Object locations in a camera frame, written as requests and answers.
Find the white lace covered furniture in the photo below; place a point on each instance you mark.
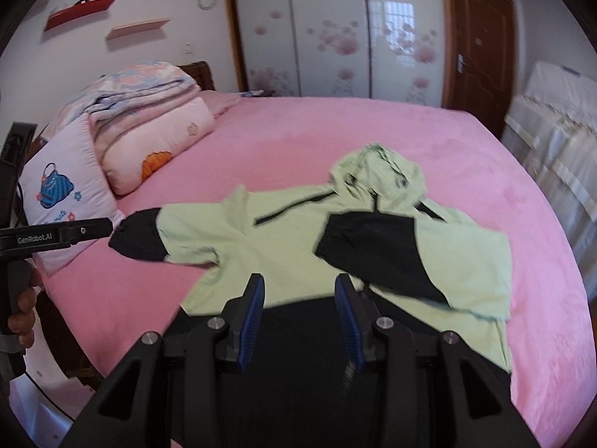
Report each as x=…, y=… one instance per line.
x=555, y=140

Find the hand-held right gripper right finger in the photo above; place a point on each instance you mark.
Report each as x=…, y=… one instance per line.
x=346, y=308

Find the green and black hoodie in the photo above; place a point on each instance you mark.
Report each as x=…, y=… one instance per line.
x=280, y=252

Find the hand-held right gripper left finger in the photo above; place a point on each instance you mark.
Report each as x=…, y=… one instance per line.
x=254, y=303

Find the light wooden wall shelf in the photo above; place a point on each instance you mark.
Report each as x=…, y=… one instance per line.
x=137, y=29

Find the pink pillow with orange print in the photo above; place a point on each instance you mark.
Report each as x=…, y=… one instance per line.
x=154, y=140

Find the person's left hand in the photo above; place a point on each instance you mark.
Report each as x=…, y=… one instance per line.
x=24, y=317

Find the white wall socket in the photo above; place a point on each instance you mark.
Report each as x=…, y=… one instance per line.
x=188, y=49

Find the folded floral blanket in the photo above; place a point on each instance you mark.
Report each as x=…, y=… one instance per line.
x=135, y=84

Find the red wall shelf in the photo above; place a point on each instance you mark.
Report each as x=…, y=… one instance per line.
x=79, y=11

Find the bed with pink blanket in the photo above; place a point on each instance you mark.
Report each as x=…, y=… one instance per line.
x=289, y=140

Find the pillow with blue bag print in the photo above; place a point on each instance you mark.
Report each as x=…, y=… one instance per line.
x=60, y=196

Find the brown wooden door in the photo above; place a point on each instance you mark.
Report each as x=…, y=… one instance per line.
x=480, y=56

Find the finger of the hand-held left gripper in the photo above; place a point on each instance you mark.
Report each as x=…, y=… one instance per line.
x=93, y=229

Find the floral sliding door wardrobe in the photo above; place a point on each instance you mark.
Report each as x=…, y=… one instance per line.
x=336, y=32

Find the dark wooden headboard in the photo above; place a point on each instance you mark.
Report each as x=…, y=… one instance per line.
x=200, y=74

